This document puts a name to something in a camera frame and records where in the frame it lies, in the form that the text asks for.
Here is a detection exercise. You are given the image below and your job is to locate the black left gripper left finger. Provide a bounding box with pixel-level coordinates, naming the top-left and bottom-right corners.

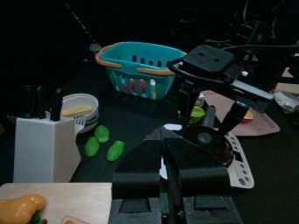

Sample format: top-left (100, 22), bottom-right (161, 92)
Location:
top-left (108, 126), bottom-right (164, 224)

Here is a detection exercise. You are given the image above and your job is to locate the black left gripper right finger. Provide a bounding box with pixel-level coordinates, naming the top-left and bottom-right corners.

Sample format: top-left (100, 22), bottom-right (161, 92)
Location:
top-left (162, 136), bottom-right (245, 224)

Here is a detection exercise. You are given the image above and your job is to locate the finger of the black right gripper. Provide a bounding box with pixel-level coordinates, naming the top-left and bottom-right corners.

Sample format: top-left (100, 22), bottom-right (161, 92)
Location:
top-left (176, 80), bottom-right (201, 128)
top-left (216, 100), bottom-right (251, 137)

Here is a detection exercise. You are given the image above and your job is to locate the red yellow toy fruit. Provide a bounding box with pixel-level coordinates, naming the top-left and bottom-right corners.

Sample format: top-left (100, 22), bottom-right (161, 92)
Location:
top-left (240, 110), bottom-right (256, 123)

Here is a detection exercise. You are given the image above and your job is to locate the green toy lime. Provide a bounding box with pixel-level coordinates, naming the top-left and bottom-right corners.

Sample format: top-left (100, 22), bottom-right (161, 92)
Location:
top-left (177, 105), bottom-right (207, 125)

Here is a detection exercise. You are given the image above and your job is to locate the pink tray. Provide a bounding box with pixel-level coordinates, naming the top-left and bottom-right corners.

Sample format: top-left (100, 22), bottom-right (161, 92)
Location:
top-left (200, 89), bottom-right (281, 137)

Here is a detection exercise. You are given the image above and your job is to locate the green toy bean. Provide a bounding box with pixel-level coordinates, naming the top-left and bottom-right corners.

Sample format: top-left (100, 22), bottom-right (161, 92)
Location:
top-left (106, 140), bottom-right (126, 162)
top-left (84, 136), bottom-right (101, 158)
top-left (93, 124), bottom-right (110, 144)

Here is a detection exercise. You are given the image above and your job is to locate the black toy frying pan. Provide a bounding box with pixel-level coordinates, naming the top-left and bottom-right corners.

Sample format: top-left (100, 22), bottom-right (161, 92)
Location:
top-left (180, 105), bottom-right (236, 168)

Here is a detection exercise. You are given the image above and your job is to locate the pale clutter beyond table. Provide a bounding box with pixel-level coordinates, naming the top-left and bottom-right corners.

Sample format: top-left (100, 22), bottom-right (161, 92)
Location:
top-left (271, 90), bottom-right (299, 116)

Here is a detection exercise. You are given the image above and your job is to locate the red toy food in basket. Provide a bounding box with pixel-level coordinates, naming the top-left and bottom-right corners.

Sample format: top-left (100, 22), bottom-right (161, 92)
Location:
top-left (121, 78), bottom-right (146, 95)

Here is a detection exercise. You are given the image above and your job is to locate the wooden cutting board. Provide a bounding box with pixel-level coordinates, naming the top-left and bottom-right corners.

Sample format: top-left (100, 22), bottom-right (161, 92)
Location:
top-left (0, 182), bottom-right (113, 224)

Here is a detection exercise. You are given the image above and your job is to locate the white plastic fork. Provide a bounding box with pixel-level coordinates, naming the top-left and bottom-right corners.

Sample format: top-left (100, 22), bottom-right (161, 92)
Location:
top-left (72, 113), bottom-right (88, 136)

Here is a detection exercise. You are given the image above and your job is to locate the orange toy food slice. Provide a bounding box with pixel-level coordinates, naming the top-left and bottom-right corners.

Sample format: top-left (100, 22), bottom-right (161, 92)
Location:
top-left (60, 214), bottom-right (90, 224)

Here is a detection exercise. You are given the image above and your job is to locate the white knife block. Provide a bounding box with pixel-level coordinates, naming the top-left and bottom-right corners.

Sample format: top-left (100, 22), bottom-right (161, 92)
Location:
top-left (13, 116), bottom-right (82, 184)

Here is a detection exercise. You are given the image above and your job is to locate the yellow toy food stick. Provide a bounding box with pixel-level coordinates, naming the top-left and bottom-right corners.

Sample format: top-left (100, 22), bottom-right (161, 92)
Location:
top-left (61, 105), bottom-right (94, 117)

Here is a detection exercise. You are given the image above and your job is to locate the white bowl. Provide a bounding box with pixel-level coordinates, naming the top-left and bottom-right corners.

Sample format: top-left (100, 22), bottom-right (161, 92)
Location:
top-left (60, 93), bottom-right (100, 135)

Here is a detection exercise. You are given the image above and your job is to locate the green toy vegetable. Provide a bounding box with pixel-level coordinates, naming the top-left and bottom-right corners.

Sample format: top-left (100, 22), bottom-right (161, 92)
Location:
top-left (28, 209), bottom-right (42, 224)

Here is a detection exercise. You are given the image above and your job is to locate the orange toy squash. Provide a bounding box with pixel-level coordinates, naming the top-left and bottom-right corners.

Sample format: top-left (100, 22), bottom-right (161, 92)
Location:
top-left (0, 193), bottom-right (48, 224)

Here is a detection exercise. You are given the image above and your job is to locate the black cable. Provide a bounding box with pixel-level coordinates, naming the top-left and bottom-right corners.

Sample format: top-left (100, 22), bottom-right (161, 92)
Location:
top-left (220, 43), bottom-right (299, 53)

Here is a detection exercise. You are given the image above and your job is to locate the teal basket with orange handles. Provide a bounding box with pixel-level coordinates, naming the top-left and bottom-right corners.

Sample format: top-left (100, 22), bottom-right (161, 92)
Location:
top-left (94, 40), bottom-right (188, 102)

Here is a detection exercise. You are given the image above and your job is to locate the black handled knife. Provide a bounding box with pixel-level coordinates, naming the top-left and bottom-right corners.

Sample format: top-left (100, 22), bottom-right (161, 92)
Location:
top-left (49, 87), bottom-right (64, 123)
top-left (34, 85), bottom-right (46, 120)
top-left (22, 84), bottom-right (34, 119)

